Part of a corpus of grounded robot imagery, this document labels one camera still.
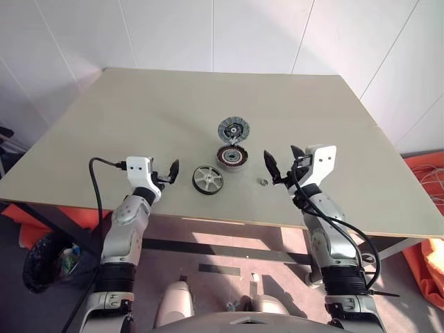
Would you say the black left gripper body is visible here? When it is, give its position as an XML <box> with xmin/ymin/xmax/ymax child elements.
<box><xmin>151</xmin><ymin>157</ymin><xmax>174</xmax><ymax>191</ymax></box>

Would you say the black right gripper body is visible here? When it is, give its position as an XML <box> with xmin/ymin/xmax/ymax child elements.
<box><xmin>273</xmin><ymin>155</ymin><xmax>314</xmax><ymax>194</ymax></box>

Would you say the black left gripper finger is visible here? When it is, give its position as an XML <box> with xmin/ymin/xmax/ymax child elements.
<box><xmin>167</xmin><ymin>158</ymin><xmax>181</xmax><ymax>184</ymax></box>

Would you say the grey motor stator housing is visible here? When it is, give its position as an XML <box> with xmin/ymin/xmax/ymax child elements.
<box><xmin>215</xmin><ymin>144</ymin><xmax>249</xmax><ymax>173</ymax></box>

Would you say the black floor tape strip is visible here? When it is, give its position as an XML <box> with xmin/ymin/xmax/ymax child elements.
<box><xmin>198</xmin><ymin>263</ymin><xmax>242</xmax><ymax>278</ymax></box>

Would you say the green white trash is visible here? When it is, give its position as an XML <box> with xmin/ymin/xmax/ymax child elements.
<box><xmin>58</xmin><ymin>244</ymin><xmax>83</xmax><ymax>279</ymax></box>

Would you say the beige robot right leg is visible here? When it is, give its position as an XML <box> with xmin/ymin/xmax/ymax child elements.
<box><xmin>249</xmin><ymin>272</ymin><xmax>308</xmax><ymax>318</ymax></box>

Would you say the beige robot leg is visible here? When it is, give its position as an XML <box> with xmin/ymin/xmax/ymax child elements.
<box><xmin>249</xmin><ymin>272</ymin><xmax>308</xmax><ymax>318</ymax></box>
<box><xmin>153</xmin><ymin>275</ymin><xmax>195</xmax><ymax>329</ymax></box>

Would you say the beige robot left leg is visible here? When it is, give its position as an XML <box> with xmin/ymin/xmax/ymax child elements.
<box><xmin>153</xmin><ymin>275</ymin><xmax>195</xmax><ymax>329</ymax></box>

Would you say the orange fabric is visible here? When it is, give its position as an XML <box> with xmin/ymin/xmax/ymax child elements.
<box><xmin>0</xmin><ymin>203</ymin><xmax>115</xmax><ymax>248</ymax></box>
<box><xmin>402</xmin><ymin>149</ymin><xmax>444</xmax><ymax>308</ymax></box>

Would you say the black mesh waste bin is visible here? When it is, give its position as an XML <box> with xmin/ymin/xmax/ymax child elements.
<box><xmin>22</xmin><ymin>231</ymin><xmax>92</xmax><ymax>294</ymax></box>

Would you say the grey robot torso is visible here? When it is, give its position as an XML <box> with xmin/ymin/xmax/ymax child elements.
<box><xmin>148</xmin><ymin>309</ymin><xmax>336</xmax><ymax>333</ymax></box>

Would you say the black metal stand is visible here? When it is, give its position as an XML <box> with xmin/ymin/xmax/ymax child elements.
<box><xmin>0</xmin><ymin>125</ymin><xmax>27</xmax><ymax>175</ymax></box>

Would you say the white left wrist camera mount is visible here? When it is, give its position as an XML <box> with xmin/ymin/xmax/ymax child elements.
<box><xmin>125</xmin><ymin>156</ymin><xmax>162</xmax><ymax>201</ymax></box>

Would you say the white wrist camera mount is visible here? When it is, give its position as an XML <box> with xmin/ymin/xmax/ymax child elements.
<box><xmin>125</xmin><ymin>156</ymin><xmax>162</xmax><ymax>201</ymax></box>
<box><xmin>304</xmin><ymin>144</ymin><xmax>338</xmax><ymax>196</ymax></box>

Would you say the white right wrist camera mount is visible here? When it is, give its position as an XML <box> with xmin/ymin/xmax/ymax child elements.
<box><xmin>304</xmin><ymin>144</ymin><xmax>338</xmax><ymax>196</ymax></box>

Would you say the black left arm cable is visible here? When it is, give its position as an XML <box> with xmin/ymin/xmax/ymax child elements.
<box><xmin>61</xmin><ymin>156</ymin><xmax>128</xmax><ymax>333</ymax></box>

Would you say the black table frame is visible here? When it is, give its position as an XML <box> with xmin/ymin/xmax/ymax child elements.
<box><xmin>0</xmin><ymin>199</ymin><xmax>422</xmax><ymax>291</ymax></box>

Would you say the white cable bundle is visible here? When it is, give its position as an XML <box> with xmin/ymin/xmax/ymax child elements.
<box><xmin>411</xmin><ymin>162</ymin><xmax>444</xmax><ymax>205</ymax></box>

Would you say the black cable tie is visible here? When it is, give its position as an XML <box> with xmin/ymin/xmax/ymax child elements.
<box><xmin>366</xmin><ymin>289</ymin><xmax>400</xmax><ymax>299</ymax></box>

